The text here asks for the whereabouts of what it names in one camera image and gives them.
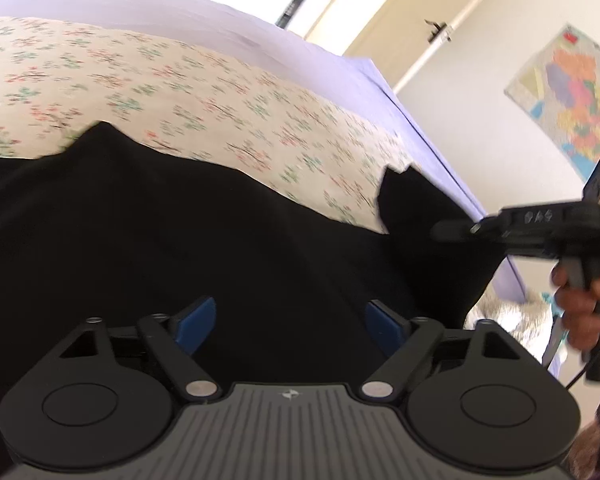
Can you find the black pants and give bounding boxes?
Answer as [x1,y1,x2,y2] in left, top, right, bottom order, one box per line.
[0,124,503,474]

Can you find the cream open bedroom door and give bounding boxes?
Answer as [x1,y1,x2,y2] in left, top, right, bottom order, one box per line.
[344,0,482,93]

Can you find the person's right hand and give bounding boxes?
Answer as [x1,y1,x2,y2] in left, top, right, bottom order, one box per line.
[552,264,600,351]

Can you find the floral cream blanket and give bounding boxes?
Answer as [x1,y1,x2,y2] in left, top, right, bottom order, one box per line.
[0,18,412,230]

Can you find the lavender bed sheet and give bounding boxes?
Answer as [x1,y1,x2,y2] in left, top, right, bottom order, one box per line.
[0,0,529,306]

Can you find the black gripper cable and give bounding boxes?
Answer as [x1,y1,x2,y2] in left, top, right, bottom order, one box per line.
[564,303,600,391]

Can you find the wall map poster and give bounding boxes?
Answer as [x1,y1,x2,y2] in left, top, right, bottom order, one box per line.
[504,24,600,180]

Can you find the black door handle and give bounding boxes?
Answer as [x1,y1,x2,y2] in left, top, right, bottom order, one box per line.
[425,20,452,44]

